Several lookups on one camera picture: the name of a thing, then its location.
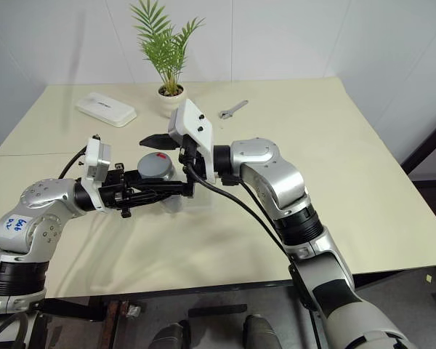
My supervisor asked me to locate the green palm plant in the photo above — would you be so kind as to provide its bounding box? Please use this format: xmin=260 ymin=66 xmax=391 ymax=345
xmin=129 ymin=0 xmax=206 ymax=96

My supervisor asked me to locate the white ribbed plant pot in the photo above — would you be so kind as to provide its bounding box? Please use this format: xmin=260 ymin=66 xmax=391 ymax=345
xmin=157 ymin=84 xmax=187 ymax=119

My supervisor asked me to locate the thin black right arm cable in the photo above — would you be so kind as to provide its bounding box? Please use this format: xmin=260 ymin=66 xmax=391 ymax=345
xmin=220 ymin=176 xmax=295 ymax=266

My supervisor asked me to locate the silver adjustable wrench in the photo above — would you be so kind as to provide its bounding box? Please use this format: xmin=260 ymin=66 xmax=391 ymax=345
xmin=219 ymin=100 xmax=249 ymax=121

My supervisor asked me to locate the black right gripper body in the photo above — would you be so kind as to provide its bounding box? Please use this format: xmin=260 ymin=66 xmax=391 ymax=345
xmin=177 ymin=139 xmax=208 ymax=182

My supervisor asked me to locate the clear plastic jar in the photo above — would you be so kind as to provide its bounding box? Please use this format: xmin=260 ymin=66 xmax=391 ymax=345
xmin=145 ymin=176 xmax=185 ymax=215

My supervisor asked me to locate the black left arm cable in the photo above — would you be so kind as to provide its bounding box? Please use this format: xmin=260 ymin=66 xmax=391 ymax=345
xmin=57 ymin=145 xmax=89 ymax=180

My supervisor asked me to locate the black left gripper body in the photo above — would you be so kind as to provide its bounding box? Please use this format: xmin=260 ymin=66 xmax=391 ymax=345
xmin=97 ymin=163 xmax=134 ymax=220

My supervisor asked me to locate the black metal rack frame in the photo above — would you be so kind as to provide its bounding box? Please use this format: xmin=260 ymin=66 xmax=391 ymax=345
xmin=400 ymin=108 xmax=436 ymax=182

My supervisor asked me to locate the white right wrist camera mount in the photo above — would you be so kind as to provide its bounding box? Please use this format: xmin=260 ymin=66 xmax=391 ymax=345
xmin=166 ymin=97 xmax=218 ymax=185

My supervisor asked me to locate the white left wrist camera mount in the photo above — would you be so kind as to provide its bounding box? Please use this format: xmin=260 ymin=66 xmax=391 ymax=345
xmin=79 ymin=135 xmax=114 ymax=185

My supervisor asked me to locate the rusty metal rod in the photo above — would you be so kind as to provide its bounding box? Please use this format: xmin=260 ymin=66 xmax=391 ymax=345
xmin=106 ymin=298 xmax=128 ymax=349

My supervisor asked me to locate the black flat bar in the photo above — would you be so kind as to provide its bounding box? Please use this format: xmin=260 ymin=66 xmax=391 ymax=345
xmin=188 ymin=303 xmax=249 ymax=321

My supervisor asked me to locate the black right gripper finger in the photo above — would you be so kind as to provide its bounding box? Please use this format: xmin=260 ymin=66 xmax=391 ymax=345
xmin=139 ymin=133 xmax=179 ymax=151
xmin=132 ymin=180 xmax=196 ymax=198

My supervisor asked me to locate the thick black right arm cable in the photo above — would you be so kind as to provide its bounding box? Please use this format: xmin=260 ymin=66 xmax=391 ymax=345
xmin=183 ymin=161 xmax=323 ymax=349

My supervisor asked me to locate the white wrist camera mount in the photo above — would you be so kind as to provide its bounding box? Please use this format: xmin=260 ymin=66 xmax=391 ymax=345
xmin=166 ymin=97 xmax=218 ymax=185
xmin=79 ymin=135 xmax=114 ymax=185

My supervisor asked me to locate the black table frame bracket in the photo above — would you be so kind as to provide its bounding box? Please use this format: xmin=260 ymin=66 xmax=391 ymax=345
xmin=39 ymin=296 xmax=107 ymax=324

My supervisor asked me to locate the white flat plastic case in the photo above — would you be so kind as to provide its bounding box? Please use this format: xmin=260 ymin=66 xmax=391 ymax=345
xmin=75 ymin=92 xmax=138 ymax=129

